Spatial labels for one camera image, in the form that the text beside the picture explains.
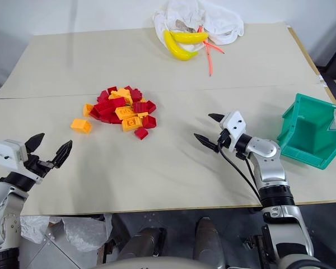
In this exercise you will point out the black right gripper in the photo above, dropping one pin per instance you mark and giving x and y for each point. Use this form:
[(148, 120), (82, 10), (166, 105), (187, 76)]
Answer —
[(225, 138)]

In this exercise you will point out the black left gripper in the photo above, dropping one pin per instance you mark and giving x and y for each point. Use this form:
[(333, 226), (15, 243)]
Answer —
[(36, 165)]

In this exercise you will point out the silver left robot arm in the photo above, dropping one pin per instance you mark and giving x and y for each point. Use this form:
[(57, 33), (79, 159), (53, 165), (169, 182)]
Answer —
[(2, 213)]

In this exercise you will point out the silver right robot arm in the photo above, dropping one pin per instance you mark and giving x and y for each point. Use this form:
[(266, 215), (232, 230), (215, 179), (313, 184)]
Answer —
[(268, 168)]

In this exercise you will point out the teal plastic bin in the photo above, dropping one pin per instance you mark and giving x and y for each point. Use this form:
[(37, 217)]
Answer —
[(308, 131)]

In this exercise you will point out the red building block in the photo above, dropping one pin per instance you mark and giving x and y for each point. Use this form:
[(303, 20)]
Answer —
[(149, 122), (135, 94), (119, 102), (141, 133), (106, 116), (112, 90), (128, 88), (116, 120), (151, 106), (140, 107), (103, 95), (102, 107), (94, 113)]

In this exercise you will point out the small yellow plastic brick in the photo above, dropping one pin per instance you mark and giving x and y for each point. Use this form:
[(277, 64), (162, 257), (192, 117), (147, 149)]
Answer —
[(142, 114)]

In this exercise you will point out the yellow plastic toy brick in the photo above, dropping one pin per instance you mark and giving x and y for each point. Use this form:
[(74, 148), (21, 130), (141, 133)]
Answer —
[(143, 99)]

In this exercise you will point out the white crumpled plastic bag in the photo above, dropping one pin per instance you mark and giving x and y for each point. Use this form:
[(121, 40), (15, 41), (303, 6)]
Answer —
[(33, 228), (85, 234)]

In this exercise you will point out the yellow toy banana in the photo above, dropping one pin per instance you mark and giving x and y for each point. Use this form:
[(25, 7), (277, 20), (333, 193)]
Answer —
[(175, 49), (189, 37)]

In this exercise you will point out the white crumpled cloth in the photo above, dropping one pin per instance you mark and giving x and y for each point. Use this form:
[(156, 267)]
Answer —
[(224, 25)]

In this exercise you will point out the dark rounded shape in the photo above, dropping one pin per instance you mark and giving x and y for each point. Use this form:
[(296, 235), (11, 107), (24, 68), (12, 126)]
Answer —
[(207, 241), (141, 243)]

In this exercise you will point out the dark brown furniture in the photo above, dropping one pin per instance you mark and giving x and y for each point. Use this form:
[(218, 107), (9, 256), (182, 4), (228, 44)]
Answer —
[(334, 64)]

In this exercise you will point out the cream robot torso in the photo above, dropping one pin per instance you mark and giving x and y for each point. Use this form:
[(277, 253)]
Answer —
[(162, 263)]

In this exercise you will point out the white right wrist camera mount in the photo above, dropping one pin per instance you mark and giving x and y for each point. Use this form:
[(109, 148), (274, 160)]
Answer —
[(235, 123)]

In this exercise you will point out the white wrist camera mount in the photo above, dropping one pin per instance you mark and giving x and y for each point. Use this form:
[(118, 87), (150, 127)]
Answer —
[(9, 154), (235, 123)]

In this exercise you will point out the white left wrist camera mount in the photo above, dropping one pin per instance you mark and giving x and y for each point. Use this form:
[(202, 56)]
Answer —
[(9, 154)]

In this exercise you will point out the black table bracket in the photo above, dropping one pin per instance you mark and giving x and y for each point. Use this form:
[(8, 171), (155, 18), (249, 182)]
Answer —
[(259, 242)]

